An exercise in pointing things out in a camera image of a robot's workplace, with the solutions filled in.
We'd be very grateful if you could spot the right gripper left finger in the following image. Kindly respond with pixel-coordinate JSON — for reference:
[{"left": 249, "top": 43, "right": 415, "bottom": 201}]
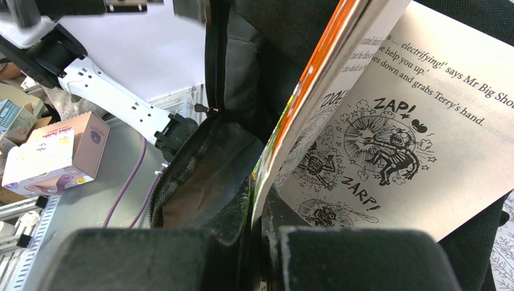
[{"left": 38, "top": 229, "right": 251, "bottom": 290}]

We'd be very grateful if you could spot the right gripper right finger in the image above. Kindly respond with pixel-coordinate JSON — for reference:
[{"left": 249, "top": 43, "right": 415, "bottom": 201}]
[{"left": 261, "top": 189, "right": 462, "bottom": 291}]

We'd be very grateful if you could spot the orange illustrated book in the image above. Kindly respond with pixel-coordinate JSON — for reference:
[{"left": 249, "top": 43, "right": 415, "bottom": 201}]
[{"left": 252, "top": 1, "right": 513, "bottom": 240}]

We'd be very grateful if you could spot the black student backpack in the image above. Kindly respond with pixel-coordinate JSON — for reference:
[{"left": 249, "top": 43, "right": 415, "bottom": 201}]
[{"left": 149, "top": 1, "right": 507, "bottom": 290}]

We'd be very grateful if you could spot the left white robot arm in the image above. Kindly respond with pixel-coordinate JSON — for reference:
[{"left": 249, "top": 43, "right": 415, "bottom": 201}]
[{"left": 1, "top": 13, "right": 198, "bottom": 161}]

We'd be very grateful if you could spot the pink cardboard box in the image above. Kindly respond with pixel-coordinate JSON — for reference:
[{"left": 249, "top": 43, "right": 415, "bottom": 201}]
[{"left": 1, "top": 112, "right": 110, "bottom": 198}]

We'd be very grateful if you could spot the teal cardboard box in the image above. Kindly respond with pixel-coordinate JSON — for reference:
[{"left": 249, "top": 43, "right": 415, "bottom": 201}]
[{"left": 1, "top": 99, "right": 37, "bottom": 144}]

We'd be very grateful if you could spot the floral table mat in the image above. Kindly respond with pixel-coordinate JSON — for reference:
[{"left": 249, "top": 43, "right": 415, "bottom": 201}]
[{"left": 490, "top": 192, "right": 513, "bottom": 290}]

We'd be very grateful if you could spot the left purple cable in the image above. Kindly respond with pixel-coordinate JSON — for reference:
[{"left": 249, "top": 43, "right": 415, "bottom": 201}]
[{"left": 102, "top": 136, "right": 164, "bottom": 230}]

